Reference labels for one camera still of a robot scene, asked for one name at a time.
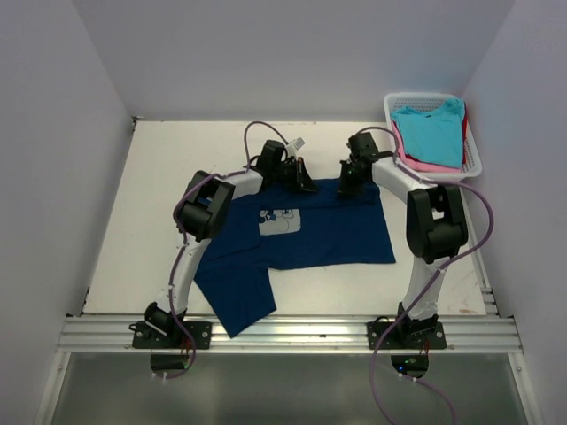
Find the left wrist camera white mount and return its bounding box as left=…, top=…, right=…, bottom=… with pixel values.
left=285, top=137, right=305, bottom=157

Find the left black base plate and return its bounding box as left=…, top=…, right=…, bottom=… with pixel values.
left=128, top=309, right=213, bottom=350

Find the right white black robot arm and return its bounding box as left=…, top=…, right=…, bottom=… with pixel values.
left=338, top=132, right=469, bottom=348

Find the turquoise folded t-shirt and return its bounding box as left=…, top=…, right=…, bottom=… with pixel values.
left=391, top=97, right=465, bottom=167

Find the red folded t-shirt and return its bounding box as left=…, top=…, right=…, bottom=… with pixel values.
left=462, top=104, right=469, bottom=147

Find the pink folded t-shirt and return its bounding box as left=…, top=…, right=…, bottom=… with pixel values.
left=392, top=121, right=466, bottom=174

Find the navy blue printed t-shirt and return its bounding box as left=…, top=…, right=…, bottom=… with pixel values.
left=194, top=179, right=396, bottom=337

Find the aluminium front frame rail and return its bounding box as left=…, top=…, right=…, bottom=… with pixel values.
left=57, top=315, right=523, bottom=354

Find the white plastic laundry basket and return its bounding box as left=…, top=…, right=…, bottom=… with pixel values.
left=384, top=92, right=482, bottom=181

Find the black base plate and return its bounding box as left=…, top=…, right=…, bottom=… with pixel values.
left=366, top=314, right=447, bottom=350
left=128, top=309, right=213, bottom=350

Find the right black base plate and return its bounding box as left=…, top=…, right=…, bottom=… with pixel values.
left=366, top=314, right=447, bottom=350

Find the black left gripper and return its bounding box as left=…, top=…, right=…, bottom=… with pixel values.
left=271, top=157, right=317, bottom=192

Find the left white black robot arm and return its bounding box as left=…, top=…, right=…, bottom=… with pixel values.
left=144, top=138, right=317, bottom=348

